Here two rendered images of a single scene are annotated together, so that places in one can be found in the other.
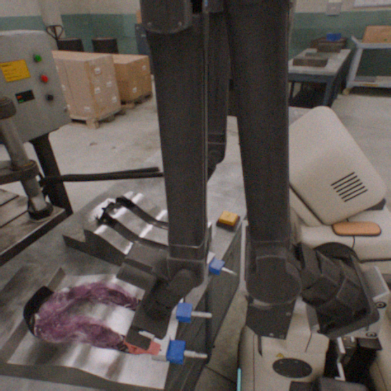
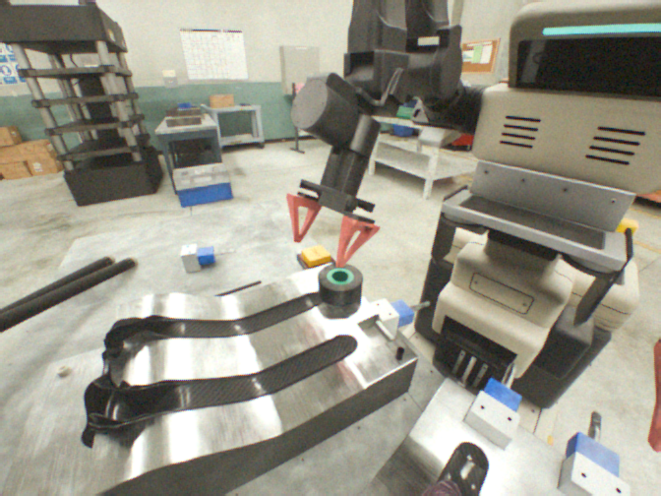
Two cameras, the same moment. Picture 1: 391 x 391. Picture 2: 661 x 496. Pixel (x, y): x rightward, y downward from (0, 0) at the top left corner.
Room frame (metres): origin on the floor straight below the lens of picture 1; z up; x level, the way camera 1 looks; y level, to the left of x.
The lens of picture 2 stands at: (0.56, 0.32, 1.21)
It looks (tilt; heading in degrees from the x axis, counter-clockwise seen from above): 32 degrees down; 305
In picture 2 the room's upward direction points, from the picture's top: straight up
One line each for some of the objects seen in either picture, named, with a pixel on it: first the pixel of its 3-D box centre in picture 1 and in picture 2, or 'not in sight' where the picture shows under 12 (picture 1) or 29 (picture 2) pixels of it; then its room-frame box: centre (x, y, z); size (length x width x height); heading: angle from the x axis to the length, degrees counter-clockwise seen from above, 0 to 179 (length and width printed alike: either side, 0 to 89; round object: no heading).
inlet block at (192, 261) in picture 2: not in sight; (210, 254); (1.16, 0.02, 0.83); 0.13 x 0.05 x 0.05; 55
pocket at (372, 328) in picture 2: not in sight; (376, 337); (0.67, 0.05, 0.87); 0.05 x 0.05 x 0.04; 63
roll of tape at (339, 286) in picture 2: not in sight; (339, 283); (0.76, 0.01, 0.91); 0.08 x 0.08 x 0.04
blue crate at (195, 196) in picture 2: not in sight; (205, 189); (3.63, -1.34, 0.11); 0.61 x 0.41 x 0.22; 61
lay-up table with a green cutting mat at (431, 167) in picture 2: not in sight; (397, 138); (2.18, -3.79, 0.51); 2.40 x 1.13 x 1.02; 155
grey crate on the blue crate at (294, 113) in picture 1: (296, 118); (202, 175); (3.63, -1.34, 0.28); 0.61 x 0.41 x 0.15; 61
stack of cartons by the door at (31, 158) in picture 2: not in sight; (24, 151); (7.56, -0.23, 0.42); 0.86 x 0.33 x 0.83; 61
